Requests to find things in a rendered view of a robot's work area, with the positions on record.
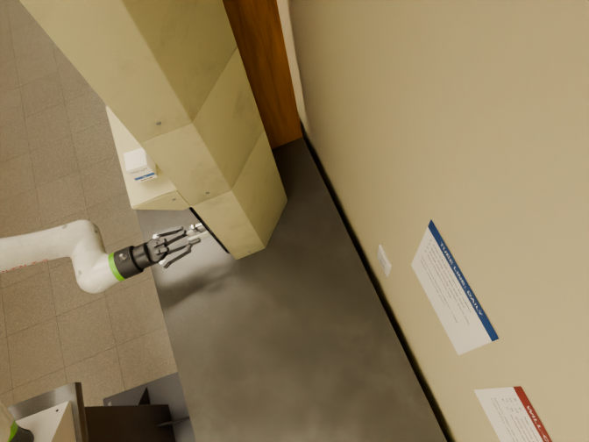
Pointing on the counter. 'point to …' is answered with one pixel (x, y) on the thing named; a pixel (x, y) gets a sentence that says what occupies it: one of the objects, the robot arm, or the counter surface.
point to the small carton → (139, 165)
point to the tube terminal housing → (226, 164)
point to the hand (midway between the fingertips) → (199, 233)
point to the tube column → (143, 54)
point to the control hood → (139, 191)
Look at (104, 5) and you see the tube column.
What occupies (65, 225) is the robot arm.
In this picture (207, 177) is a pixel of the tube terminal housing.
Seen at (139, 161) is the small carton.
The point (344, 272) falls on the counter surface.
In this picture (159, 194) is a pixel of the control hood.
